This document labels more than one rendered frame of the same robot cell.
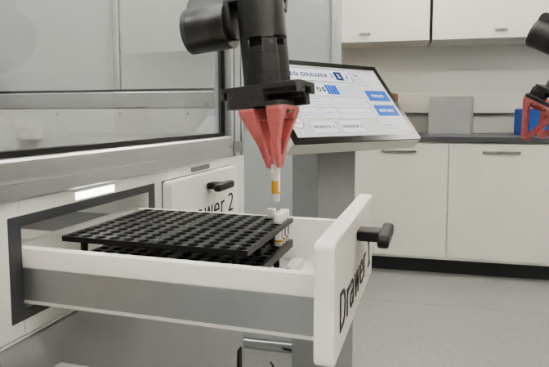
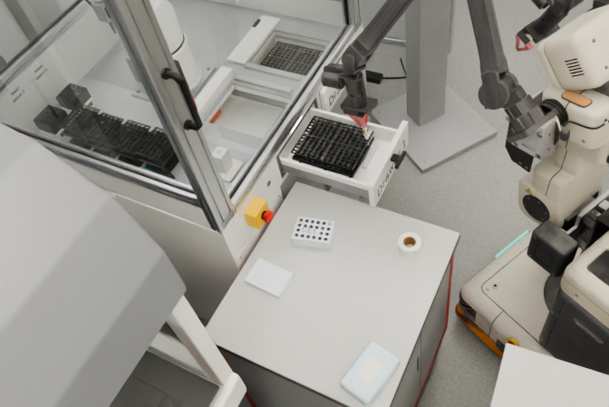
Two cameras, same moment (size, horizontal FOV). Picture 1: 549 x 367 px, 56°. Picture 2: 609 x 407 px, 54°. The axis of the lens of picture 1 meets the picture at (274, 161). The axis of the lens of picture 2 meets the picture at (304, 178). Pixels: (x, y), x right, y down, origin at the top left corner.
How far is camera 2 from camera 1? 1.50 m
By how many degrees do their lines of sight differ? 49
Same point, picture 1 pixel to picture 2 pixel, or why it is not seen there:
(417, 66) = not seen: outside the picture
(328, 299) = (372, 196)
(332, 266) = (372, 190)
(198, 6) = (328, 72)
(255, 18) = (351, 89)
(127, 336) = not seen: hidden behind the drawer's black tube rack
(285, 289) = (362, 188)
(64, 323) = not seen: hidden behind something
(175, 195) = (325, 96)
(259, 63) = (353, 102)
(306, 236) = (381, 132)
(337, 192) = not seen: outside the picture
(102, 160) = (296, 113)
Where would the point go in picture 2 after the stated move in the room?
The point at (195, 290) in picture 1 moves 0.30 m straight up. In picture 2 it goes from (336, 182) to (325, 116)
